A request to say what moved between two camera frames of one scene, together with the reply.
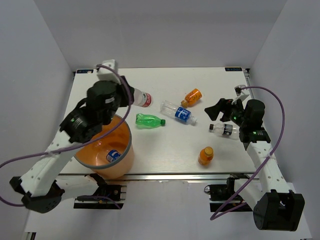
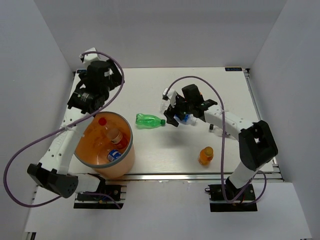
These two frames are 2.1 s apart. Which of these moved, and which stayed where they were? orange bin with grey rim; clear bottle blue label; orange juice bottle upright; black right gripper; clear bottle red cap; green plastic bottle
Moved: clear bottle red cap; black right gripper
Stayed: orange bin with grey rim; green plastic bottle; clear bottle blue label; orange juice bottle upright
